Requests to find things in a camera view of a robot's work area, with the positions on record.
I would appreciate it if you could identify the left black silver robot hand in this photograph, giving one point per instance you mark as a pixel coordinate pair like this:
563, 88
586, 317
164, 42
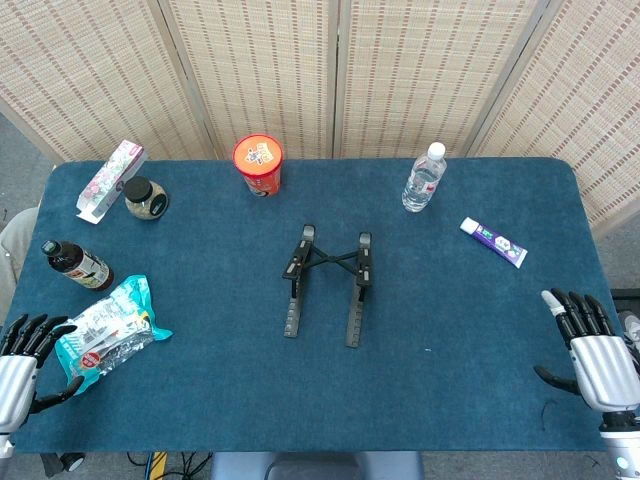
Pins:
15, 372

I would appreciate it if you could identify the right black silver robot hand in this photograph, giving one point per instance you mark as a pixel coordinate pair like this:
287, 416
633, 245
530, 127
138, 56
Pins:
602, 370

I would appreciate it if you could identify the black folding laptop stand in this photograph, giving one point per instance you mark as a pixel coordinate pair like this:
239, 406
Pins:
295, 265

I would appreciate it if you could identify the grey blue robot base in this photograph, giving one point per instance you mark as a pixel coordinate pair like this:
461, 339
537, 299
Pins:
320, 467

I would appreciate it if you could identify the teal snack bag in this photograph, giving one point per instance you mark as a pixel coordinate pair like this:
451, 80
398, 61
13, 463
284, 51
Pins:
110, 330

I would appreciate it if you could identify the black caster wheel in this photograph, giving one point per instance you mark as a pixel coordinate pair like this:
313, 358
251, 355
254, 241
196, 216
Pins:
70, 462

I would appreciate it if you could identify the beige fabric object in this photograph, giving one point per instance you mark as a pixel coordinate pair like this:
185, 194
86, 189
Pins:
15, 250

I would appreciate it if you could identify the dark sauce bottle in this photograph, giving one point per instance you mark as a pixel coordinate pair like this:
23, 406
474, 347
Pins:
80, 267

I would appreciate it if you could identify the purple white toothpaste tube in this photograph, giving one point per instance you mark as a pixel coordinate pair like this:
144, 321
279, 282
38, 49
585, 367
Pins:
495, 242

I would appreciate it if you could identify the yellow floor strip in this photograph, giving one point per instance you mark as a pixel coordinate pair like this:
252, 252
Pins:
158, 467

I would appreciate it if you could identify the floral print carton box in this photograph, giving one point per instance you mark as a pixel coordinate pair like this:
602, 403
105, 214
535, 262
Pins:
107, 180

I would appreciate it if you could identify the glass jar with black lid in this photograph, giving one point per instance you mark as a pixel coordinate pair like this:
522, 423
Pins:
145, 200

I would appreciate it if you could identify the clear plastic water bottle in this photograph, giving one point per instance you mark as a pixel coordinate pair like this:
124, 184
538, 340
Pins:
422, 180

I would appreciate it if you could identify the woven bamboo screen panel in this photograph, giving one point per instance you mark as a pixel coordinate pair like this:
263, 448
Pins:
260, 65
90, 75
425, 65
590, 100

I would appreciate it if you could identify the red instant noodle cup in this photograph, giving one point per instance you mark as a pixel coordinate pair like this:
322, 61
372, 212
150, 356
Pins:
257, 155

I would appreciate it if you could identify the black equipment frame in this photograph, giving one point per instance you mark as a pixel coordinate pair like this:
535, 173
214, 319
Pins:
627, 294

